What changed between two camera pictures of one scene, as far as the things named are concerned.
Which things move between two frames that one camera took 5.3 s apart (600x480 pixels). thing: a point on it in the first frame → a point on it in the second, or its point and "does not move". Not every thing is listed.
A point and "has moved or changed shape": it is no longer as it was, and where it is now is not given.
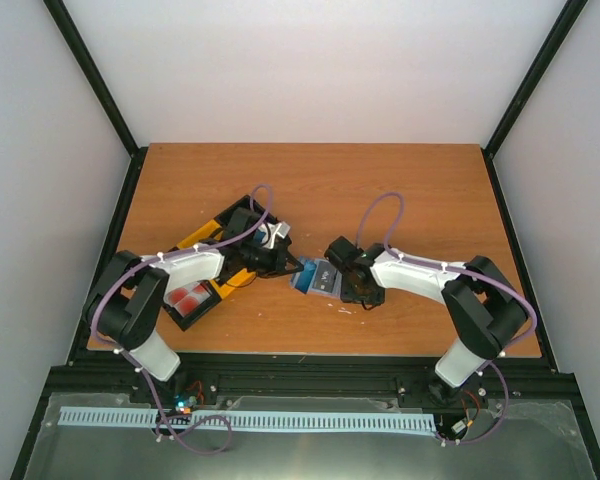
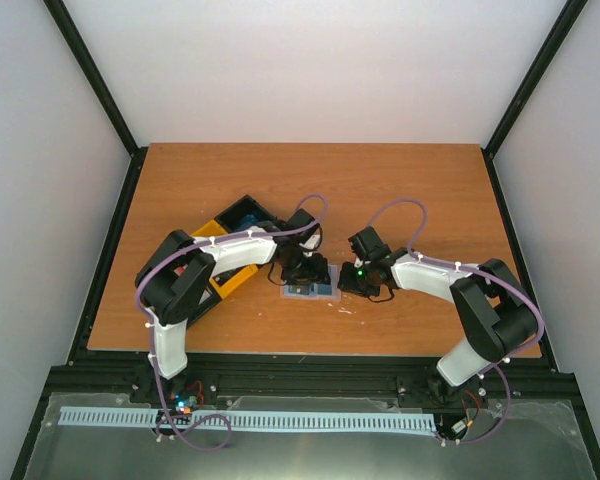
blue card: x=305 y=276 has moved or changed shape
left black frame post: x=137 y=154 does not move
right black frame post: x=554 y=40 does not move
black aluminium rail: x=390 y=375 does not move
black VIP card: x=325 y=277 has moved or changed shape
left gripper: x=282 y=255 → x=316 y=274
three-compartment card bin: x=248 y=236 does not move
